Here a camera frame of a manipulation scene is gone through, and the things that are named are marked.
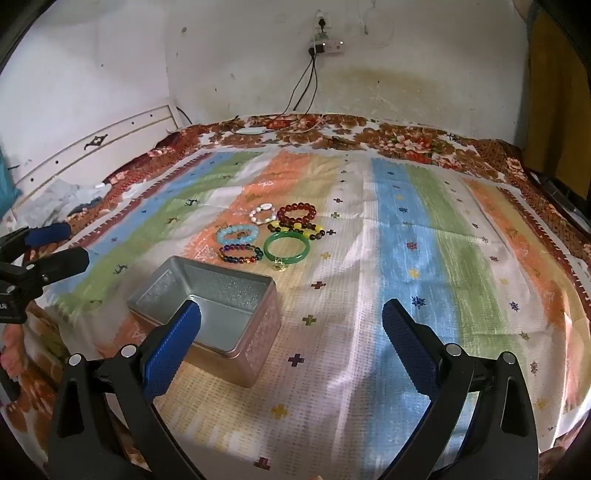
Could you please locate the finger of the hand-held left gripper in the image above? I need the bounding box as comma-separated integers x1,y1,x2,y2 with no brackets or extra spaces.
0,248,90,301
0,222,71,265

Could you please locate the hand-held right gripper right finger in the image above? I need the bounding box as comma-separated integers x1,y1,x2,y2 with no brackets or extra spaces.
381,298,541,480

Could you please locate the red bead bracelet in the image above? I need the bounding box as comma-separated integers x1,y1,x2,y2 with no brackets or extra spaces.
277,203,318,230

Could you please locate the multicolour bead bracelet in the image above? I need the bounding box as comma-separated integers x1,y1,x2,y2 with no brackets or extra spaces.
218,243,264,265

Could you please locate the yellow hanging cloth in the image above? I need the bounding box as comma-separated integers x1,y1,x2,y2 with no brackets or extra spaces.
526,9,591,195

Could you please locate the white pearl bracelet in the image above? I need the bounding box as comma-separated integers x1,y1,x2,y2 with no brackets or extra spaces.
249,203,278,227

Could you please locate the pile of grey clothes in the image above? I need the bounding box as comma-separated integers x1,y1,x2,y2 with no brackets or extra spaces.
14,180,109,227

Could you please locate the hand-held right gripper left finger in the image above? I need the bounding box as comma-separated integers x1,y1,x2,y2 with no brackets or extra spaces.
48,299,204,480

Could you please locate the white power strip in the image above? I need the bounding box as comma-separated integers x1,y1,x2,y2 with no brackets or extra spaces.
305,41,346,55

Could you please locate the teal cloth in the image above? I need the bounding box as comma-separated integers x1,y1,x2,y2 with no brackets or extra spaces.
0,152,21,215

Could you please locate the green jade bangle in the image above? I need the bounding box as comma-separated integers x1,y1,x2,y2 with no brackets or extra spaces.
263,232,310,271

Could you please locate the striped pastel blanket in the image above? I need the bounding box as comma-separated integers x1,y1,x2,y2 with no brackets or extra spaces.
46,148,591,467

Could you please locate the dark furniture edge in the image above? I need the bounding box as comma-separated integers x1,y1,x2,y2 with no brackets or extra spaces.
531,170,591,220

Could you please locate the light blue bead bracelet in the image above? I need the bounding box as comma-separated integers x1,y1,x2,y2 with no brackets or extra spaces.
216,224,260,246

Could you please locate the silver metal tin box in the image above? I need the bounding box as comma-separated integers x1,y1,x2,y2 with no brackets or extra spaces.
127,256,283,388

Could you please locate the yellow and brown bead bracelet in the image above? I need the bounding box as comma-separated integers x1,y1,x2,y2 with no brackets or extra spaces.
267,220,326,241

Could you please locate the black cable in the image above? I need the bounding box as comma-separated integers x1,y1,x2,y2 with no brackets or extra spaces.
302,53,320,116
276,53,315,116

